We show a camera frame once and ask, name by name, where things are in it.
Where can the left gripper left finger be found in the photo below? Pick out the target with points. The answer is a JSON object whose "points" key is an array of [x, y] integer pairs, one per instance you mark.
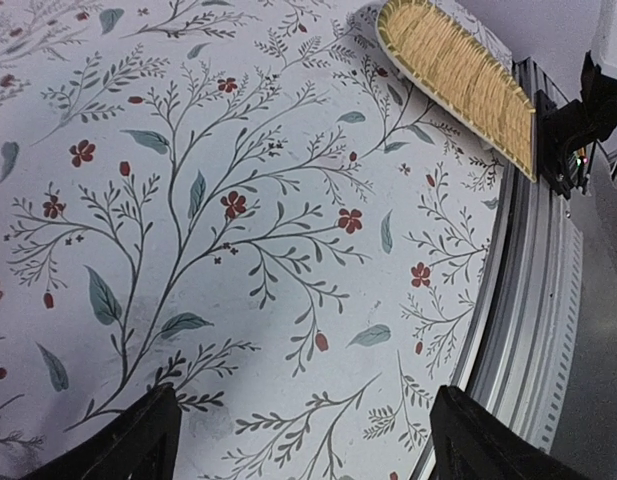
{"points": [[141, 443]]}

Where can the floral tablecloth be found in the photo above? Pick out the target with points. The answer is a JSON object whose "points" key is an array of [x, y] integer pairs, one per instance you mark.
{"points": [[244, 200]]}

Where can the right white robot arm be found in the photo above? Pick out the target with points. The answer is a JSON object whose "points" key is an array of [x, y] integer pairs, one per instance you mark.
{"points": [[563, 134]]}

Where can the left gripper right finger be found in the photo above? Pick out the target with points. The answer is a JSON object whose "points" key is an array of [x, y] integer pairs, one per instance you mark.
{"points": [[471, 443]]}

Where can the aluminium front rail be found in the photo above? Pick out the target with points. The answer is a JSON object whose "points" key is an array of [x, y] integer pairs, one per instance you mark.
{"points": [[541, 354]]}

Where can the yellow bamboo tray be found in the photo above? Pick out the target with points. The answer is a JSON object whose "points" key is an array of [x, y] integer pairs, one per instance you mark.
{"points": [[448, 63]]}

